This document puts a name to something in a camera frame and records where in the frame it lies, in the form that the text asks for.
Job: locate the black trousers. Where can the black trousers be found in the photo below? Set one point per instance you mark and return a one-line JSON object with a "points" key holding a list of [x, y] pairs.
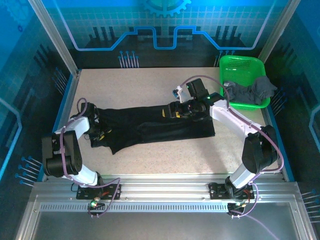
{"points": [[145, 127]]}

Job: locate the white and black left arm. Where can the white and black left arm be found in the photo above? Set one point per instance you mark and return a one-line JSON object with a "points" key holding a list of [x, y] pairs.
{"points": [[71, 156]]}

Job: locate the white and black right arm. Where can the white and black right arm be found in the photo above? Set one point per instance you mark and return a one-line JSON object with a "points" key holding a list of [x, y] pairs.
{"points": [[232, 118]]}

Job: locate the green plastic basket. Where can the green plastic basket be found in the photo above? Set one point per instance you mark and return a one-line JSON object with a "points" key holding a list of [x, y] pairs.
{"points": [[240, 67]]}

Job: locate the grey t-shirt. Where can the grey t-shirt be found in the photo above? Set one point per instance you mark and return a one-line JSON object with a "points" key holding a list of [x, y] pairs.
{"points": [[260, 90]]}

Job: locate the small circuit board with LED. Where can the small circuit board with LED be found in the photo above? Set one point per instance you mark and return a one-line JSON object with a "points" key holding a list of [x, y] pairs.
{"points": [[95, 203], [237, 205]]}

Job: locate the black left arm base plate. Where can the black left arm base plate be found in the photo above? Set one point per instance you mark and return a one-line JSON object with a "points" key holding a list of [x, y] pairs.
{"points": [[85, 192]]}

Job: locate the aluminium mounting rail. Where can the aluminium mounting rail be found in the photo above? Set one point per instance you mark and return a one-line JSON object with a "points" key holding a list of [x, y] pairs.
{"points": [[165, 190]]}

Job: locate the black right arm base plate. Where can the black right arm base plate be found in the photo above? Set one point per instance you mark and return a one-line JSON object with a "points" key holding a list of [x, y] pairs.
{"points": [[217, 191]]}

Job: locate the aluminium frame post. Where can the aluminium frame post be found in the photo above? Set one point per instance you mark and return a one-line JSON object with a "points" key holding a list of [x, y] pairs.
{"points": [[277, 30], [53, 37]]}

